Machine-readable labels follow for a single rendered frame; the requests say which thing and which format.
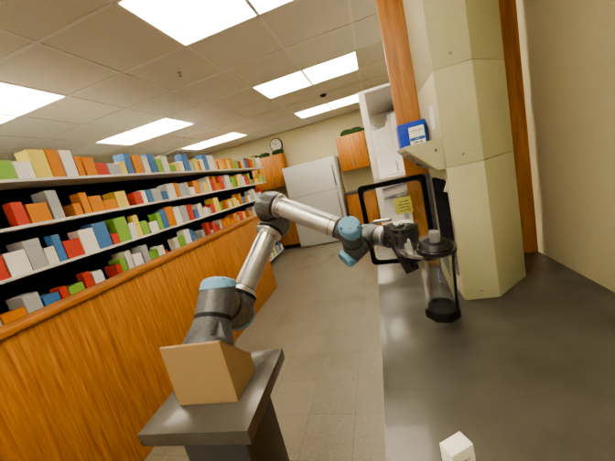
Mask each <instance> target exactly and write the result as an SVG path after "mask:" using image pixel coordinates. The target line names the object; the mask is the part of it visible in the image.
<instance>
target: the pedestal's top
mask: <svg viewBox="0 0 615 461"><path fill-rule="evenodd" d="M248 352H249V353H251V354H252V355H251V356H252V359H253V363H254V367H255V370H254V373H253V375H252V377H251V379H250V380H249V382H248V384H247V386H246V387H245V389H244V391H243V394H242V396H241V398H240V400H239V401H238V402H219V403H204V404H189V405H179V403H178V398H177V395H176V394H175V391H173V392H172V393H171V394H170V395H169V397H168V398H167V399H166V400H165V402H164V403H163V404H162V405H161V407H160V408H159V409H158V410H157V411H156V413H155V414H154V415H153V416H152V418H151V419H150V420H149V421H148V422H147V424H146V425H145V426H144V428H143V429H142V430H141V431H140V432H139V434H138V438H139V440H140V443H141V445H142V446H181V445H250V444H251V443H252V441H253V439H254V436H255V433H256V431H257V428H258V425H259V423H260V421H261V419H262V416H263V414H264V409H265V407H266V405H267V403H268V400H269V398H270V395H271V392H272V390H273V388H274V386H275V382H276V379H277V376H278V374H279V371H280V370H281V367H282V365H283V362H284V359H285V355H284V352H283V349H282V348H274V349H266V350H256V351H248Z"/></svg>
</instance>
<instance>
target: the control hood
mask: <svg viewBox="0 0 615 461"><path fill-rule="evenodd" d="M397 153H398V154H399V155H401V156H408V155H410V156H411V157H413V158H414V159H415V160H417V161H419V162H420V163H422V164H423V165H425V166H427V167H429V168H427V169H434V170H442V169H445V168H446V162H445V156H444V149H443V143H442V139H441V138H438V139H434V140H430V141H426V142H423V143H419V144H415V145H409V146H406V147H403V148H401V149H399V150H397Z"/></svg>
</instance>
